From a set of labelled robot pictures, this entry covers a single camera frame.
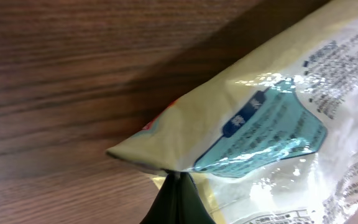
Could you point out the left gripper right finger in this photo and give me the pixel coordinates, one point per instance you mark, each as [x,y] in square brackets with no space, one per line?
[191,209]

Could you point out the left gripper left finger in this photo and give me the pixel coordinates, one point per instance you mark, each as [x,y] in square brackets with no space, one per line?
[164,208]

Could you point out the yellow white snack bag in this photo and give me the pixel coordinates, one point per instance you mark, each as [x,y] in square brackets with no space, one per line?
[274,137]

